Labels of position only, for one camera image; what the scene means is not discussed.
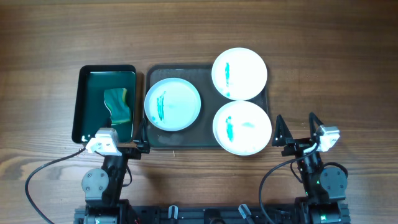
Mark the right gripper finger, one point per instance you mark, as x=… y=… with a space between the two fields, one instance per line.
x=282 y=135
x=313 y=120

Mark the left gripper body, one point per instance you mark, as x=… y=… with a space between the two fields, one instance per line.
x=128 y=149

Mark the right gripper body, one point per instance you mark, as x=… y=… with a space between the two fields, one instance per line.
x=298 y=146

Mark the white plate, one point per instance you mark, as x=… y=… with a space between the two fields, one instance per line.
x=242 y=128
x=172 y=104
x=239 y=74

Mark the green yellow sponge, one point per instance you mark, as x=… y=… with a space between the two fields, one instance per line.
x=115 y=102

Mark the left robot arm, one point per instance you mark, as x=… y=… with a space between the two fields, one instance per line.
x=103 y=186

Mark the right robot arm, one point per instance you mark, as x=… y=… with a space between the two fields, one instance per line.
x=324 y=183

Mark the dark serving tray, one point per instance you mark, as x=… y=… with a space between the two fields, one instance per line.
x=199 y=135

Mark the black water tub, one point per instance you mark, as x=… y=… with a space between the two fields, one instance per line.
x=91 y=112

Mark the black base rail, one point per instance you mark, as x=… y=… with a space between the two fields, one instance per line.
x=277 y=213

